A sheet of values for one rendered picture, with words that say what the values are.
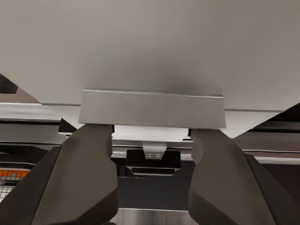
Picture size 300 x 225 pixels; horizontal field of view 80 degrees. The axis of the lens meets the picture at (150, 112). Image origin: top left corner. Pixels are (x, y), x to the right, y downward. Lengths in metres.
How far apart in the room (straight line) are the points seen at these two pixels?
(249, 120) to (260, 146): 0.36
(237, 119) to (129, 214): 0.15
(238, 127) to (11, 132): 0.54
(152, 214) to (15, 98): 0.21
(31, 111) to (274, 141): 0.53
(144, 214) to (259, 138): 0.39
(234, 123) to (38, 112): 0.25
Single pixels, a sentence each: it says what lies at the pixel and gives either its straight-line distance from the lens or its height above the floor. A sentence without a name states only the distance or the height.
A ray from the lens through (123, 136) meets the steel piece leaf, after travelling 0.22.
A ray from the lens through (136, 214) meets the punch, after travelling 0.23.
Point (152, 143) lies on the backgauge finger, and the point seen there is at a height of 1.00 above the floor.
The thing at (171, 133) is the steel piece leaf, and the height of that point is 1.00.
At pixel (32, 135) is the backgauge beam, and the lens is 0.56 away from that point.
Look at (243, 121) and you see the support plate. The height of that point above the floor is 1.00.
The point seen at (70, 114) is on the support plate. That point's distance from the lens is 0.17.
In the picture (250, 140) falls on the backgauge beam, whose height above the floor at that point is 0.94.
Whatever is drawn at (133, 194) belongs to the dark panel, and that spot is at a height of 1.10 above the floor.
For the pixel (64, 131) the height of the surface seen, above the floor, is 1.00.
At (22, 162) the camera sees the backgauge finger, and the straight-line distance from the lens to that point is 0.49.
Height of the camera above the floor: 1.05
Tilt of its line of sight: 21 degrees down
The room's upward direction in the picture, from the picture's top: 178 degrees counter-clockwise
